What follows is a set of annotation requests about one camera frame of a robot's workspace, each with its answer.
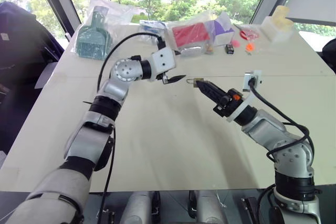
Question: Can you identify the clear plastic bag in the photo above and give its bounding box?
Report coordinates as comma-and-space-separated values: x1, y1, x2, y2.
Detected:
74, 0, 138, 61

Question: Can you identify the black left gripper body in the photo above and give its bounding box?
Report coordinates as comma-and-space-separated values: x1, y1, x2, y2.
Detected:
156, 71, 174, 85

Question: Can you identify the dark chair with jacket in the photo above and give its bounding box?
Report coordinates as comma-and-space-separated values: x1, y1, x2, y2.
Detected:
0, 1, 65, 154

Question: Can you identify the dark rounded object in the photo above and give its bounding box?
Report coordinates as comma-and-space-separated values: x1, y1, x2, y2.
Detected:
321, 37, 336, 76

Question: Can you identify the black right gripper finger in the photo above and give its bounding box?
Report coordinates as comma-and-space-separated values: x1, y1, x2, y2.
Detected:
196, 82, 223, 105
202, 81, 229, 98

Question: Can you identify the teal plastic dustpan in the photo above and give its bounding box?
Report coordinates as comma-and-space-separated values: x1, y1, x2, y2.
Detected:
75, 5, 114, 61

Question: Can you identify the red item in clear bag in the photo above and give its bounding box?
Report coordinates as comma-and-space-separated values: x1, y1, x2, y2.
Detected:
234, 23, 261, 41

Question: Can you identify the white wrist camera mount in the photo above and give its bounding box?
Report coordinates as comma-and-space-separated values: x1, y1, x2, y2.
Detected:
226, 70, 264, 123
150, 48, 176, 81

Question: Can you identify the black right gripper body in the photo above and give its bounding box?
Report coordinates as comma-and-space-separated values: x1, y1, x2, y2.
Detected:
213, 88, 244, 119

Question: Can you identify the silver rounded robot leg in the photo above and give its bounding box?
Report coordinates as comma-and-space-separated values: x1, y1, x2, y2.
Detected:
196, 190, 228, 224
122, 190, 153, 224

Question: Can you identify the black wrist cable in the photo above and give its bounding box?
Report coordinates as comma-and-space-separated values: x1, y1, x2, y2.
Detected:
96, 32, 166, 96
248, 75, 315, 162

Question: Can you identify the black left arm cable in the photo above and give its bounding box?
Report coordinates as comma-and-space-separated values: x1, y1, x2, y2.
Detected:
98, 126, 117, 224

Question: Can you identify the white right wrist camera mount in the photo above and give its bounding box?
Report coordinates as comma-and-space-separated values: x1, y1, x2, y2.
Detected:
226, 70, 264, 123

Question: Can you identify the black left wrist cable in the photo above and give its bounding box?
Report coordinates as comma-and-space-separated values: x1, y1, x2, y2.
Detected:
96, 32, 166, 96

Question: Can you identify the grey flat panel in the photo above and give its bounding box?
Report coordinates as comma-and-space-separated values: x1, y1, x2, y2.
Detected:
34, 61, 59, 90

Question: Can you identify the purple white carton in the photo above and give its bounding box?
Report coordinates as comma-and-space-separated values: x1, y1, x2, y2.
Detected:
206, 11, 236, 48

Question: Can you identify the brass padlock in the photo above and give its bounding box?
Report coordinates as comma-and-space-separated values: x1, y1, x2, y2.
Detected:
185, 77, 206, 89

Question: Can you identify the black right hip cable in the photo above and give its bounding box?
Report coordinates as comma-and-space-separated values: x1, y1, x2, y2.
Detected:
256, 184, 277, 224

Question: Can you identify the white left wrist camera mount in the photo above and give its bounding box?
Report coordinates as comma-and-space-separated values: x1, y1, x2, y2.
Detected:
150, 48, 176, 81

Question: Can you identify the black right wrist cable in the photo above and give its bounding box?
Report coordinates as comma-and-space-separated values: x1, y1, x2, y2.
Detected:
248, 75, 315, 162

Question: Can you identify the red package in clear bag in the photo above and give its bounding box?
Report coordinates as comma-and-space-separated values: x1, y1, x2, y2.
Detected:
167, 11, 214, 58

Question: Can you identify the blue white package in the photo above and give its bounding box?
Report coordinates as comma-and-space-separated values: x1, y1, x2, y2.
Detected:
139, 19, 169, 45

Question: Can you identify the white yellow plastic block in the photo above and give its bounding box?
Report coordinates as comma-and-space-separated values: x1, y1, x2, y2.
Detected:
260, 5, 295, 44

